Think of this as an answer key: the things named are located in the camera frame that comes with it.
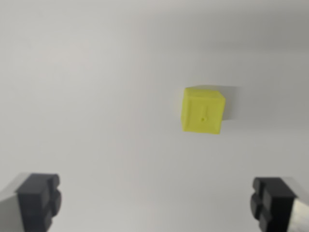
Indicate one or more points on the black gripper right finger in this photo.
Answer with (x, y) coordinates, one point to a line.
(277, 205)

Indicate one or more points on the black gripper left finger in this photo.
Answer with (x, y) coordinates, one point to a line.
(31, 203)

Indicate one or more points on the yellow cube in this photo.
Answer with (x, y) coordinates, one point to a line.
(202, 113)

